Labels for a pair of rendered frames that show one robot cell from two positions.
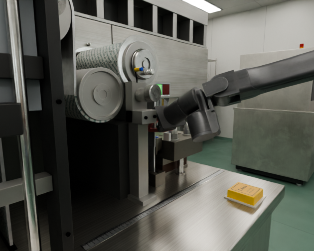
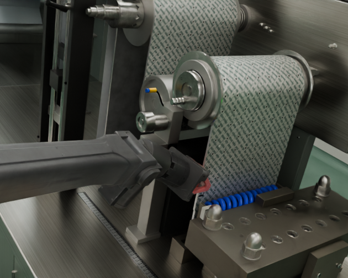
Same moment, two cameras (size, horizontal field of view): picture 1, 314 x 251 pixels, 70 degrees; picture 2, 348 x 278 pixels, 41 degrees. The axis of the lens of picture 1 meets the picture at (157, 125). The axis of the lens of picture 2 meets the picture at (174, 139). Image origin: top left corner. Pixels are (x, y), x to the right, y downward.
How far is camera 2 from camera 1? 1.10 m
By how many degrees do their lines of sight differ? 93
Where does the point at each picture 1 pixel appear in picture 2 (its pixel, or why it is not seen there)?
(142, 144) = not seen: hidden behind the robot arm
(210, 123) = not seen: hidden behind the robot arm
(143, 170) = (145, 204)
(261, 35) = not seen: outside the picture
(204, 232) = (57, 254)
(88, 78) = (150, 83)
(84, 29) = (338, 21)
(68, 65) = (154, 65)
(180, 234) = (64, 239)
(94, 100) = (150, 106)
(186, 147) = (206, 249)
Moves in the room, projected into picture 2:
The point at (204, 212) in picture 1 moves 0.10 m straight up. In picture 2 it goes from (89, 269) to (94, 226)
